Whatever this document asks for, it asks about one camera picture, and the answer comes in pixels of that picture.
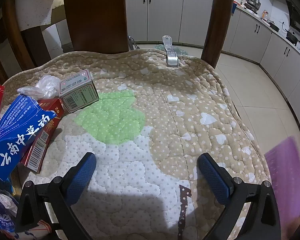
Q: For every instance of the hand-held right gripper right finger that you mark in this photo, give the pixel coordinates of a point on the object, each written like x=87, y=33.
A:
x=212, y=177

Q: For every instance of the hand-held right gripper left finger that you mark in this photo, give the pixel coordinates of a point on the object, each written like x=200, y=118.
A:
x=83, y=175

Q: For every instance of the large red carton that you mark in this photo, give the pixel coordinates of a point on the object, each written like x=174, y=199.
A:
x=40, y=145

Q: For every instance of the purple plastic basket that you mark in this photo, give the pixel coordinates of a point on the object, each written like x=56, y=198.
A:
x=285, y=175

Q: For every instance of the grey medicine box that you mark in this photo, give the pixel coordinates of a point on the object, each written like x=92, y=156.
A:
x=77, y=97

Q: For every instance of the blue white paper pack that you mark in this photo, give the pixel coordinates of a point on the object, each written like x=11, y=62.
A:
x=17, y=130

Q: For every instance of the blue tissue packet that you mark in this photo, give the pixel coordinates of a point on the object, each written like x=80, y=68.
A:
x=2, y=220

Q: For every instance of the quilted heart print blanket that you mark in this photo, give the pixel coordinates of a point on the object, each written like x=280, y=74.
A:
x=140, y=155

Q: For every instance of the silver white clip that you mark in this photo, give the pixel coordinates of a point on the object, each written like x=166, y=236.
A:
x=170, y=55

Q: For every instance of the green clear plastic bag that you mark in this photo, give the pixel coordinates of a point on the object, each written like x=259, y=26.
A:
x=183, y=50

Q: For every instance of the brown wooden chair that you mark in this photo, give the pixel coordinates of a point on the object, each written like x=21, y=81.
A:
x=95, y=15

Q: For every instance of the black cooking pot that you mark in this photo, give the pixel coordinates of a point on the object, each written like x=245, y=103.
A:
x=274, y=25

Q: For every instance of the grey kitchen base cabinets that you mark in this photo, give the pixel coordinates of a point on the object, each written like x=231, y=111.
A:
x=165, y=12

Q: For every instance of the metal dish rack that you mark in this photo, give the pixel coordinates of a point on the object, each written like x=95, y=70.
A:
x=252, y=5

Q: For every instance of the black range hood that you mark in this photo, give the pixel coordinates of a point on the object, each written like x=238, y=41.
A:
x=296, y=15

